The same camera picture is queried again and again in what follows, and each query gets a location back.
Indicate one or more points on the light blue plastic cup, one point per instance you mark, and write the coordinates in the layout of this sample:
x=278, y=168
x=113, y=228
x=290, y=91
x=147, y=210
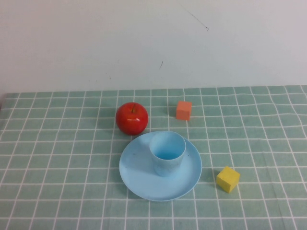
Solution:
x=168, y=153

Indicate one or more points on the light blue round plate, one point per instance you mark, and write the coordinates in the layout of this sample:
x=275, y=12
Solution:
x=139, y=175

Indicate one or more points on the red apple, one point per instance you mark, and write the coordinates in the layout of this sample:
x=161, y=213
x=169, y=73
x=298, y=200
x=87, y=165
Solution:
x=132, y=121

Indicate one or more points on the orange foam cube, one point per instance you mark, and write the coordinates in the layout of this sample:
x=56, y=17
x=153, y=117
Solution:
x=183, y=111

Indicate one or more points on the yellow foam cube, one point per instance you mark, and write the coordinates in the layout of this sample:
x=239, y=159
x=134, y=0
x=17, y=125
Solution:
x=227, y=179

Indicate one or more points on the green checked tablecloth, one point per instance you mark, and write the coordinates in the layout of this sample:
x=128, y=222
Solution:
x=60, y=167

